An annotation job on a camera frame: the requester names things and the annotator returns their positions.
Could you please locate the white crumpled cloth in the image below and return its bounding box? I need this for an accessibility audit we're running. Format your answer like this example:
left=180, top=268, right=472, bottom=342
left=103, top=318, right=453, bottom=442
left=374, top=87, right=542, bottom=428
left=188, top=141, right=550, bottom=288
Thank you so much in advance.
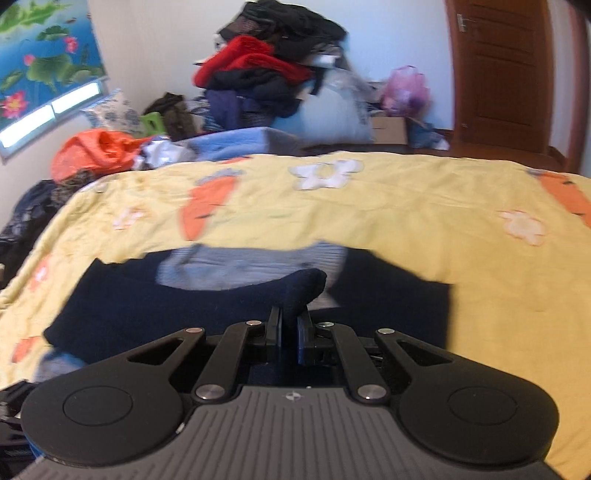
left=137, top=137, right=195, bottom=169

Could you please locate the cardboard box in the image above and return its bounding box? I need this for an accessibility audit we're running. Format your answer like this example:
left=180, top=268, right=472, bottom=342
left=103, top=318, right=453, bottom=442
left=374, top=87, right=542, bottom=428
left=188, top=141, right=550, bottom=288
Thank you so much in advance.
left=369, top=115, right=410, bottom=145

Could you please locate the brown wooden door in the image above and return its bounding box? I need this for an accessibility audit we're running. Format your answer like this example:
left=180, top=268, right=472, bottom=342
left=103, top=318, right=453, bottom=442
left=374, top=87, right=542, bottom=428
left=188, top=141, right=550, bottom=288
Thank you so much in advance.
left=445, top=0, right=556, bottom=156

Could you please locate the red garment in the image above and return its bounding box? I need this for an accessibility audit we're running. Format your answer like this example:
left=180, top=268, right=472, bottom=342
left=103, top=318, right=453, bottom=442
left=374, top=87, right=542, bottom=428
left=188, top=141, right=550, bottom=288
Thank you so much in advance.
left=194, top=36, right=315, bottom=89

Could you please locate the light blue bundle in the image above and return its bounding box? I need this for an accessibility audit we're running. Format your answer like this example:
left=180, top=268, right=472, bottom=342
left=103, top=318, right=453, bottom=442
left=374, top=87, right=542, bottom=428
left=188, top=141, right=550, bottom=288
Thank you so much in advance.
left=272, top=69, right=376, bottom=145

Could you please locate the blue folded blanket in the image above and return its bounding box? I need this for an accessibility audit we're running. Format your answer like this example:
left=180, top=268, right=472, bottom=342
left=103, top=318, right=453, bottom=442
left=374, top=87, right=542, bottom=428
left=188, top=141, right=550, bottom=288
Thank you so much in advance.
left=187, top=127, right=302, bottom=162

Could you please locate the orange plastic bag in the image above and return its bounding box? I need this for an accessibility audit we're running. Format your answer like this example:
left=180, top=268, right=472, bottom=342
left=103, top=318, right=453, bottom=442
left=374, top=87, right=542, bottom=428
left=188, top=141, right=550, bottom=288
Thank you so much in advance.
left=51, top=129, right=153, bottom=182

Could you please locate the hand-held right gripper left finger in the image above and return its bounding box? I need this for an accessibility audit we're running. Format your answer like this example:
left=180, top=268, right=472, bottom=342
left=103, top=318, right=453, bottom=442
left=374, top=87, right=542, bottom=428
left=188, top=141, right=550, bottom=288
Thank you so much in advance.
left=127, top=306, right=282, bottom=406

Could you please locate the pile of dark clothes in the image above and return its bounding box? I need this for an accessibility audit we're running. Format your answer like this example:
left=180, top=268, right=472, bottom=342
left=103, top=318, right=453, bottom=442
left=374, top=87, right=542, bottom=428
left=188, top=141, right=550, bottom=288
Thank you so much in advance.
left=191, top=0, right=348, bottom=132

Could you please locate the dark clothes heap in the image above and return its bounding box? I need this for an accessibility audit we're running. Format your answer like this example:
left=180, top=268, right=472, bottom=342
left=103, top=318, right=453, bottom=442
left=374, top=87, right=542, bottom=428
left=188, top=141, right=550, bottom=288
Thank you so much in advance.
left=0, top=179, right=71, bottom=288

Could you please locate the navy and grey sweater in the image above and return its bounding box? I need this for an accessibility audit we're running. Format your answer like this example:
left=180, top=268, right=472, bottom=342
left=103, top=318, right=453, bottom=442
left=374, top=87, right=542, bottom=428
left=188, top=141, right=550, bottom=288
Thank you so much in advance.
left=34, top=240, right=451, bottom=384

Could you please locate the green stool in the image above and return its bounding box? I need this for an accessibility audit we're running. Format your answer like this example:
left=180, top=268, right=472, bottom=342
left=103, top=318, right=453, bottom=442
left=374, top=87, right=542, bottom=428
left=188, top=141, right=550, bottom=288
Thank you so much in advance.
left=141, top=112, right=167, bottom=137

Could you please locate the window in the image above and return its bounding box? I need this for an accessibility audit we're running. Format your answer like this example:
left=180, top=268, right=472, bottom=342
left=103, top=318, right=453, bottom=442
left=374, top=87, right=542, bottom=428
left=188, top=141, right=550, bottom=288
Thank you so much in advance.
left=0, top=76, right=110, bottom=161

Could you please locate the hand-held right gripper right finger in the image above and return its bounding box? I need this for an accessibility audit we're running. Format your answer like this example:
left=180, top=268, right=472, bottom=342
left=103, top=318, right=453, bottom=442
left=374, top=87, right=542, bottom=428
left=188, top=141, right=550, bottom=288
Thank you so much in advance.
left=298, top=308, right=453, bottom=404

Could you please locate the lotus print window blind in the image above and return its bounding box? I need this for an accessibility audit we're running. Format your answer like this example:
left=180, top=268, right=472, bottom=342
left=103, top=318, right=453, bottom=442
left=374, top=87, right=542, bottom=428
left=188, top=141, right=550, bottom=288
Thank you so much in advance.
left=0, top=0, right=108, bottom=127

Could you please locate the pink plastic bag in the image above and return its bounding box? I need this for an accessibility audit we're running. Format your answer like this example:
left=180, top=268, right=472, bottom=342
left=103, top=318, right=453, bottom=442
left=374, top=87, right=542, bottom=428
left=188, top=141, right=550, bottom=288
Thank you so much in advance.
left=381, top=66, right=433, bottom=117

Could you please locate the dark brown garment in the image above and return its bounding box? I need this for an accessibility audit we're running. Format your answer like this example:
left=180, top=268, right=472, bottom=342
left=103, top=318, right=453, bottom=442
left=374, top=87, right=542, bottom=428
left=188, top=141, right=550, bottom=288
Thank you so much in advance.
left=144, top=92, right=195, bottom=140

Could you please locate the yellow floral printed blanket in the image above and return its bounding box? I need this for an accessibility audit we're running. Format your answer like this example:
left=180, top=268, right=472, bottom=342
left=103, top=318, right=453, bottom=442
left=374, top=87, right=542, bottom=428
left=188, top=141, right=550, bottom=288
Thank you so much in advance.
left=0, top=152, right=591, bottom=480

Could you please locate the blue patterned white pillow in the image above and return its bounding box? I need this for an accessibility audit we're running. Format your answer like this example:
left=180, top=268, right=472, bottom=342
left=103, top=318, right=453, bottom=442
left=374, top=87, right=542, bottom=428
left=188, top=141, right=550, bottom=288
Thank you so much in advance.
left=83, top=90, right=142, bottom=137

